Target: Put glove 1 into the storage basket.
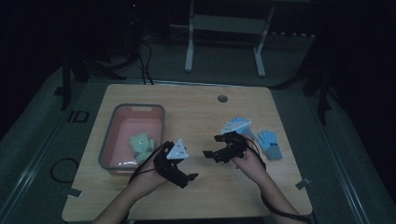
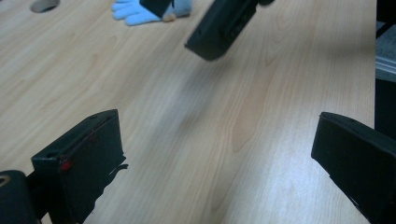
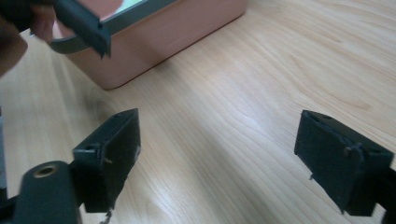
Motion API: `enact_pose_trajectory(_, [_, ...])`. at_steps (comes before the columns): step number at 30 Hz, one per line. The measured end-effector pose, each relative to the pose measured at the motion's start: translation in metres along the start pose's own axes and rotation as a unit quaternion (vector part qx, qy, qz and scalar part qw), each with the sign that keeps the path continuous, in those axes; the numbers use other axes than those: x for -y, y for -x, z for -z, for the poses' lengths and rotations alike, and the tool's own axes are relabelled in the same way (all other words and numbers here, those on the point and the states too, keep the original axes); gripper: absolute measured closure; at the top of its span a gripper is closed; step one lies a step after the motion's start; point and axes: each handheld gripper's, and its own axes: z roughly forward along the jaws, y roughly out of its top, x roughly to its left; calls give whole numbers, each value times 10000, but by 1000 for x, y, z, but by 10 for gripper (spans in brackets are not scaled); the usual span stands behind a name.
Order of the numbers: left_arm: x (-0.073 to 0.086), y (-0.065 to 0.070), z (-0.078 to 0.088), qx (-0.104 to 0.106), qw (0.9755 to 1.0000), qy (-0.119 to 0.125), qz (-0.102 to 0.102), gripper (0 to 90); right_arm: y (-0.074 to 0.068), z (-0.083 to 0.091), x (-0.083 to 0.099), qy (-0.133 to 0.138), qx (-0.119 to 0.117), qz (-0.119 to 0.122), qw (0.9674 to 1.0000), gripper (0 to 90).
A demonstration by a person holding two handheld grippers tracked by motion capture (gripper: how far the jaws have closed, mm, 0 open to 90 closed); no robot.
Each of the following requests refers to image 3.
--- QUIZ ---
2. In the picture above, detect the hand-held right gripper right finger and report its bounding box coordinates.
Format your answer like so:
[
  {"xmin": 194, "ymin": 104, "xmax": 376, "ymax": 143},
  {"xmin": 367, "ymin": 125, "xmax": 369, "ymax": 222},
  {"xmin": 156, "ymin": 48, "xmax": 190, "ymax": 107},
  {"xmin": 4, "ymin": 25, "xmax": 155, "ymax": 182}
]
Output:
[{"xmin": 293, "ymin": 109, "xmax": 396, "ymax": 217}]

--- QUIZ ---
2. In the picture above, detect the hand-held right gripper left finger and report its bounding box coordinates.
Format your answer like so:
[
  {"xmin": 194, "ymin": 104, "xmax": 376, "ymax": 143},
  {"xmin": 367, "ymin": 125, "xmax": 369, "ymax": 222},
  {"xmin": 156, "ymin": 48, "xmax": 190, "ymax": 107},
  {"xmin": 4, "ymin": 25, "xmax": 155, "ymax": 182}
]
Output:
[{"xmin": 69, "ymin": 107, "xmax": 142, "ymax": 214}]

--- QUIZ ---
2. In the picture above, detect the pink box with grey rim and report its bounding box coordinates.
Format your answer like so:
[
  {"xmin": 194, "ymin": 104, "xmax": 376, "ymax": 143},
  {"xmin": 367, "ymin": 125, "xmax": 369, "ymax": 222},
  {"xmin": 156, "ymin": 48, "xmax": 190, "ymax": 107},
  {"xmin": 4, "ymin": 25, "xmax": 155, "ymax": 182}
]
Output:
[{"xmin": 49, "ymin": 0, "xmax": 248, "ymax": 91}]

